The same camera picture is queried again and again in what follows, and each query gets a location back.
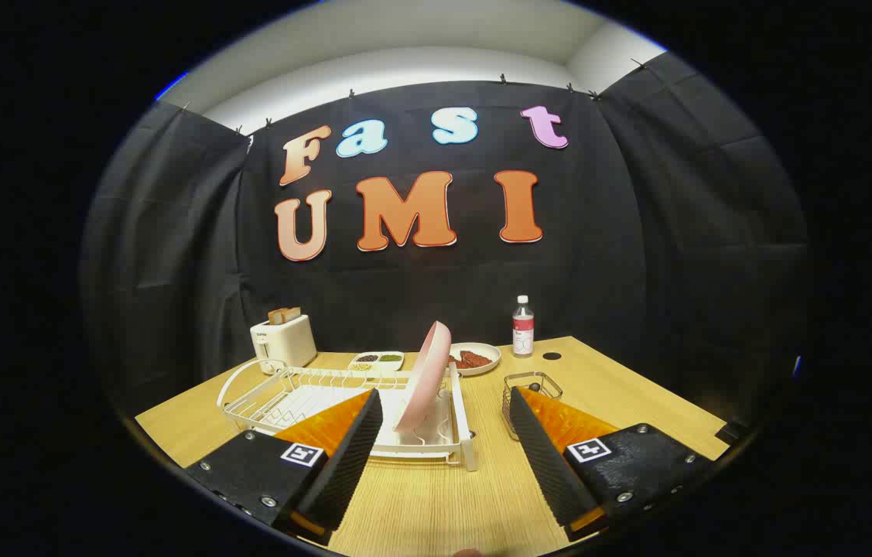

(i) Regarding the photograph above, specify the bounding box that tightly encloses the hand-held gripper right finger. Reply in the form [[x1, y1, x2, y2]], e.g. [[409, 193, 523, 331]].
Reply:
[[509, 385, 715, 542]]

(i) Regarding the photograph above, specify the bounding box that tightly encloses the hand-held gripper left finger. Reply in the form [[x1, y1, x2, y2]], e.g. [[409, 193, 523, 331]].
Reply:
[[184, 388, 384, 542]]

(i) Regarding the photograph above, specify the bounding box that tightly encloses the metal wire basket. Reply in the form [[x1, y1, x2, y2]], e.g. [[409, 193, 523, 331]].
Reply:
[[502, 371, 563, 442]]

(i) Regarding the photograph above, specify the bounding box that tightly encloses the white wire dish rack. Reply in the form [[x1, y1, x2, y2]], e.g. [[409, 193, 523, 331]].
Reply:
[[217, 357, 479, 473]]

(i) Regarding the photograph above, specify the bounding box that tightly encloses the pink plate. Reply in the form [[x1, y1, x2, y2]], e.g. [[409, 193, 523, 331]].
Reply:
[[393, 320, 453, 434]]

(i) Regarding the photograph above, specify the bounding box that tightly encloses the white divided bean dish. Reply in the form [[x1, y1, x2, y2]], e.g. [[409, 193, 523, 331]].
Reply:
[[348, 351, 405, 373]]

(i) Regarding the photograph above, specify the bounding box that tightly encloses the white round food plate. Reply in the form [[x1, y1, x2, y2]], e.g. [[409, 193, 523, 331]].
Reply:
[[449, 342, 501, 378]]

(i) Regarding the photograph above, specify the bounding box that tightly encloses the clear bottle red label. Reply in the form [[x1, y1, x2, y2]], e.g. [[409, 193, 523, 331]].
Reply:
[[512, 295, 535, 358]]

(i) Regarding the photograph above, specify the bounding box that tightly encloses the white toaster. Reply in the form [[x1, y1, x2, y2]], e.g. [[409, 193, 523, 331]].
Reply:
[[250, 313, 318, 376]]

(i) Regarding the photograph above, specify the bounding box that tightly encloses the black backdrop cloth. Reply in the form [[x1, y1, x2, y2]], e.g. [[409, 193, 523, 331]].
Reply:
[[80, 53, 812, 434]]

